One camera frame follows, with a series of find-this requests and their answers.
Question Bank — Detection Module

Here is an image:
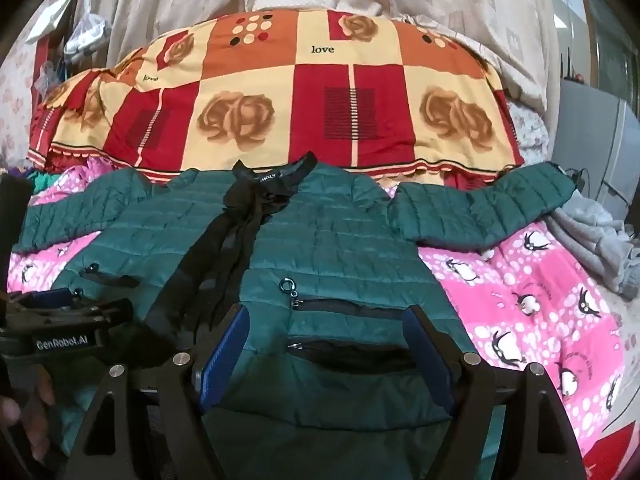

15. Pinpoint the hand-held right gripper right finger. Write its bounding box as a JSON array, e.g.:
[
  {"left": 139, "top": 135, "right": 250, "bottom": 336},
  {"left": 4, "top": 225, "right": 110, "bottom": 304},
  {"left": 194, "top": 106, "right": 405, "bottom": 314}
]
[{"left": 407, "top": 304, "right": 590, "bottom": 480}]

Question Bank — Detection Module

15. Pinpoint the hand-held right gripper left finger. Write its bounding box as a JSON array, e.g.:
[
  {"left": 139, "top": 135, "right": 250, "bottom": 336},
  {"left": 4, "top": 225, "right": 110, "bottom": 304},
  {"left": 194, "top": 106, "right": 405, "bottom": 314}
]
[{"left": 52, "top": 304, "right": 251, "bottom": 480}]

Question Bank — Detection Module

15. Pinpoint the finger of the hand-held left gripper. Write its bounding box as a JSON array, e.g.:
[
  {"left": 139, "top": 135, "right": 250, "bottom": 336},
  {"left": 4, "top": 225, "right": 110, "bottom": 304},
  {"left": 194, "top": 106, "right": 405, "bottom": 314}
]
[
  {"left": 10, "top": 299, "right": 135, "bottom": 332},
  {"left": 7, "top": 287, "right": 71, "bottom": 312}
]

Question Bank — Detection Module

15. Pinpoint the green puffer jacket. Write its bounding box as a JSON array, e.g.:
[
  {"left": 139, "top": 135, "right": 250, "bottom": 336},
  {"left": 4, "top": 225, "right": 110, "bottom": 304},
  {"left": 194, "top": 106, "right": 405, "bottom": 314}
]
[{"left": 10, "top": 155, "right": 578, "bottom": 480}]

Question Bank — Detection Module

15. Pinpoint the person's left hand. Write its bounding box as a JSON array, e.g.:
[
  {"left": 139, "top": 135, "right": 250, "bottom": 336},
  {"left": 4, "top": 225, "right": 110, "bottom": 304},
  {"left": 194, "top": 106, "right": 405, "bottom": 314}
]
[{"left": 0, "top": 364, "right": 57, "bottom": 467}]

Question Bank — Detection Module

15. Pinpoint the pink penguin-print blanket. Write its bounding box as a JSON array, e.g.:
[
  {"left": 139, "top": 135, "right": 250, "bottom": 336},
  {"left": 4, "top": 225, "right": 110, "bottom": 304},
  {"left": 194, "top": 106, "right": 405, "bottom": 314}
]
[{"left": 7, "top": 160, "right": 631, "bottom": 461}]

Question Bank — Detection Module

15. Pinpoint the teal and purple cloth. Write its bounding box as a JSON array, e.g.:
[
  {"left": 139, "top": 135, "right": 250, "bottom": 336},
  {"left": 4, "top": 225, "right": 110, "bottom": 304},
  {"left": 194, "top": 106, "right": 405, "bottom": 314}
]
[{"left": 7, "top": 166, "right": 63, "bottom": 197}]

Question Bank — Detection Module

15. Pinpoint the red cloth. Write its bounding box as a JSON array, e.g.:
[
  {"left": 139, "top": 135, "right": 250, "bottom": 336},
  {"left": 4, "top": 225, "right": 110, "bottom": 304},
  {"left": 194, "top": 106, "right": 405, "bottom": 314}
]
[{"left": 582, "top": 430, "right": 632, "bottom": 480}]

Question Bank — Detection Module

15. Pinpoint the grey crumpled cloth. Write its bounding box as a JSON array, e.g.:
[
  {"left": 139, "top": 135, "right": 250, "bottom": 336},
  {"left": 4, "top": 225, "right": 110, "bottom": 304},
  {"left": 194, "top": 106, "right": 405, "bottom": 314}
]
[{"left": 545, "top": 192, "right": 640, "bottom": 301}]

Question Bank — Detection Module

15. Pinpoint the white floral bedsheet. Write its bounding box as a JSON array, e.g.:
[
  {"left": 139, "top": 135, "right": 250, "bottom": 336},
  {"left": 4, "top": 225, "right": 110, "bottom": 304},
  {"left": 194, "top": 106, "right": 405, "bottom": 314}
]
[{"left": 502, "top": 97, "right": 553, "bottom": 163}]

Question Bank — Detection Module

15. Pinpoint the red yellow rose-print blanket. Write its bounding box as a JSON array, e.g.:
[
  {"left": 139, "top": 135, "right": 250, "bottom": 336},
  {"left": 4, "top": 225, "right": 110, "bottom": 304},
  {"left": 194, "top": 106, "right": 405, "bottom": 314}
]
[{"left": 27, "top": 9, "right": 526, "bottom": 188}]

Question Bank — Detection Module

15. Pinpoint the white plastic bag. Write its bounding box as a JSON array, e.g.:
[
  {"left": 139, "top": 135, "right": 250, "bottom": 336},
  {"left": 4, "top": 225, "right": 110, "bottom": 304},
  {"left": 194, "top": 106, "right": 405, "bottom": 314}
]
[{"left": 62, "top": 12, "right": 110, "bottom": 57}]

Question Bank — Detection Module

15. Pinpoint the grey cabinet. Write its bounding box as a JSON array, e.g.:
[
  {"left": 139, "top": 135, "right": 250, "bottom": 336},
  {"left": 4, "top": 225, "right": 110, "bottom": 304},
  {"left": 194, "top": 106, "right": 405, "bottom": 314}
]
[{"left": 557, "top": 79, "right": 640, "bottom": 211}]

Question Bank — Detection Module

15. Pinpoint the window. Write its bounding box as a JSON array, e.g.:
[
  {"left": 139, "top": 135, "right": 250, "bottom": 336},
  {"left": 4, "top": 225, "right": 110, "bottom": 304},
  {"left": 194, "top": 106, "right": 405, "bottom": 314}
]
[{"left": 547, "top": 0, "right": 640, "bottom": 106}]

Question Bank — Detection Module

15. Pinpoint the black cable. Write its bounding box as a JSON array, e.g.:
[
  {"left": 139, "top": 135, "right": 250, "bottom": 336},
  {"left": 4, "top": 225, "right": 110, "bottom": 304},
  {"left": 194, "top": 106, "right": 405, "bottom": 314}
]
[{"left": 564, "top": 166, "right": 632, "bottom": 207}]

